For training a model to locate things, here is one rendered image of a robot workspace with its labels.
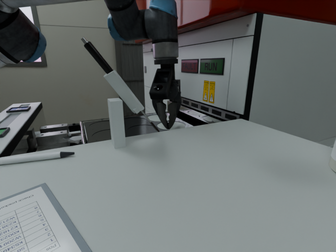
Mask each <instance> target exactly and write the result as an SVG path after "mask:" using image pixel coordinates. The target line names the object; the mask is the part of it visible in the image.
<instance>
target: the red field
mask: <svg viewBox="0 0 336 252"><path fill-rule="evenodd" d="M197 65H198V60H182V61H181V71H185V72H197Z"/></svg>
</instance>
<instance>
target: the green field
mask: <svg viewBox="0 0 336 252"><path fill-rule="evenodd" d="M222 69H223V59H207V60H201V62H200V72H201V73H217V74H222Z"/></svg>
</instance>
